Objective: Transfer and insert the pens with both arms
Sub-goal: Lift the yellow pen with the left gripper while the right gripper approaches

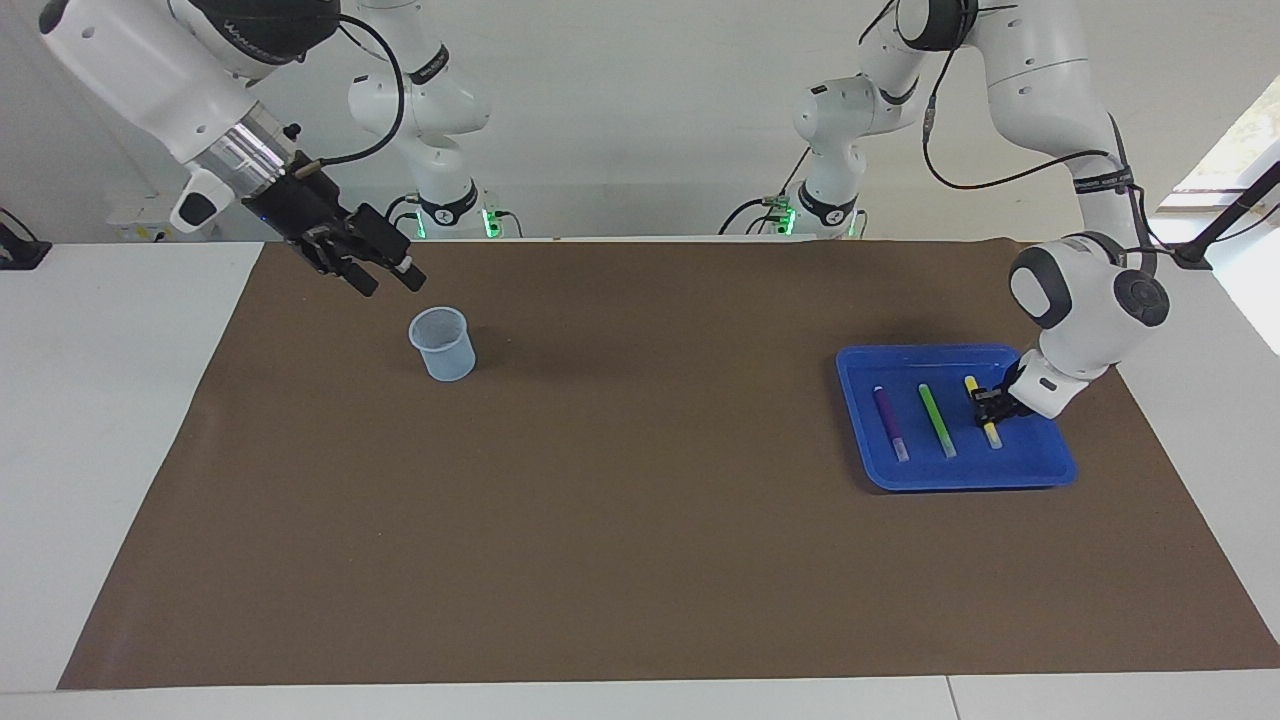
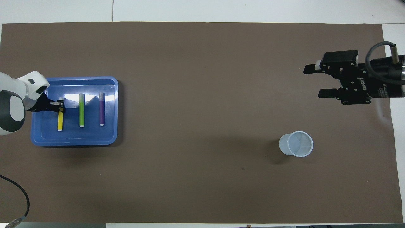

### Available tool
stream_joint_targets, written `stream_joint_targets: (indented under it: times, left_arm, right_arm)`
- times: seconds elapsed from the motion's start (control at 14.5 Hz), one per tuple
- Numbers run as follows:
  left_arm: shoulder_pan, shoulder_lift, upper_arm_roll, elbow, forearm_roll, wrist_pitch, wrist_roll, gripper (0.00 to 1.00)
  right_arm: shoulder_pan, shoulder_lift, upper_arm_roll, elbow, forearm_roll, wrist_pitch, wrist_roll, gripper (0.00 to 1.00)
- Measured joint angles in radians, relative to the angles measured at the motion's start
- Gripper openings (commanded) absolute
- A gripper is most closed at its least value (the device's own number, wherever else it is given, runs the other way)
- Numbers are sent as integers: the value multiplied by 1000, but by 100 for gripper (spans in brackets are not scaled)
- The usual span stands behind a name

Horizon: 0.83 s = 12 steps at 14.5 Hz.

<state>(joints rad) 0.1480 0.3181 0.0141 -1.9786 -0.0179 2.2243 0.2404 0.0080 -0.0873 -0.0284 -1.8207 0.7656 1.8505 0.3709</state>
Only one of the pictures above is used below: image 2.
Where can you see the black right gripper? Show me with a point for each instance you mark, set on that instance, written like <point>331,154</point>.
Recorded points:
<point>379,79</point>

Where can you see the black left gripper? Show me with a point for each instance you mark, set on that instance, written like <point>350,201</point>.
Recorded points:
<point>44,104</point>

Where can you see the yellow marker pen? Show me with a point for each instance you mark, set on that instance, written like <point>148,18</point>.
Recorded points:
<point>60,122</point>

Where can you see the green marker pen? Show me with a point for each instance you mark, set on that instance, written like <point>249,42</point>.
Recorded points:
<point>82,110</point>

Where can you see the purple marker pen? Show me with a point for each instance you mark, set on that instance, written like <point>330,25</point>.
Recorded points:
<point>102,110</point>

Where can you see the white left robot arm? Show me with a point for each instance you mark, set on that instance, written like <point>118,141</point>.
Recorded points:
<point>12,107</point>

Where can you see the blue plastic tray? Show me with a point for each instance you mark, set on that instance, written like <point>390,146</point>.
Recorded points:
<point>91,136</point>

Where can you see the translucent plastic cup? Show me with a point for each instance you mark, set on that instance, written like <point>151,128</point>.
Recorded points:
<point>295,145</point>

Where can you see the brown table mat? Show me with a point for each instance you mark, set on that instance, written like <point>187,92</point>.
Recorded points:
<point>202,79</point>

